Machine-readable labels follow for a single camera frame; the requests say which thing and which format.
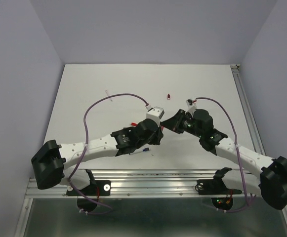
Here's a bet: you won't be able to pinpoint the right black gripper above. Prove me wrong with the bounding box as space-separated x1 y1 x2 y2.
162 109 203 138

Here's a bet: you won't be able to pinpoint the white marker blue cap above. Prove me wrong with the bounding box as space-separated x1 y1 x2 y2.
129 147 150 155

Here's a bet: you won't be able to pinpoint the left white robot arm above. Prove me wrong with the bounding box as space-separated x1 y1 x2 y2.
31 118 163 195

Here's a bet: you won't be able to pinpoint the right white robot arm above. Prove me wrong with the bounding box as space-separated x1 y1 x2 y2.
162 109 287 210

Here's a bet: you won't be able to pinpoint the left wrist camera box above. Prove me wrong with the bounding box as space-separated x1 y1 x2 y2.
146 107 164 123

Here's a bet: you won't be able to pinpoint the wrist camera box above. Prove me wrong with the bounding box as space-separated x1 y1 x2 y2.
186 99 197 115
146 107 164 123

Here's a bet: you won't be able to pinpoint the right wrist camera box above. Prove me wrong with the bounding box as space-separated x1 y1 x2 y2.
186 99 197 115

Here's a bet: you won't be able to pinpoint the aluminium front rail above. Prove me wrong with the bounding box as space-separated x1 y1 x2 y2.
25 169 262 200

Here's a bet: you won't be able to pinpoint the aluminium rail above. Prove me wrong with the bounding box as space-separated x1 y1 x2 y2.
25 169 262 200
230 64 266 155

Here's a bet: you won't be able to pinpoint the aluminium right rail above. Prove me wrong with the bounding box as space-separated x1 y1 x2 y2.
230 64 266 155

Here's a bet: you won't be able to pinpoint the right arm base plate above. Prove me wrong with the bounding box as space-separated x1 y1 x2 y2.
195 179 242 195

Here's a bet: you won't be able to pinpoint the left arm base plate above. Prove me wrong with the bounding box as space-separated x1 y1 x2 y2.
81 180 111 197

